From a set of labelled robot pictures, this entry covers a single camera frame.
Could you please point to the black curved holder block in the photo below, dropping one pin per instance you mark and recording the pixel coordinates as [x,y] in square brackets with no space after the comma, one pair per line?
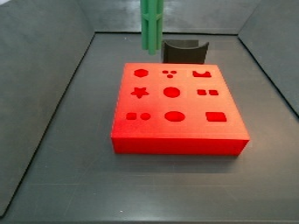
[184,51]

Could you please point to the red shape sorting block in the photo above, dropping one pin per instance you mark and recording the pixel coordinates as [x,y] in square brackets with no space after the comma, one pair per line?
[175,110]

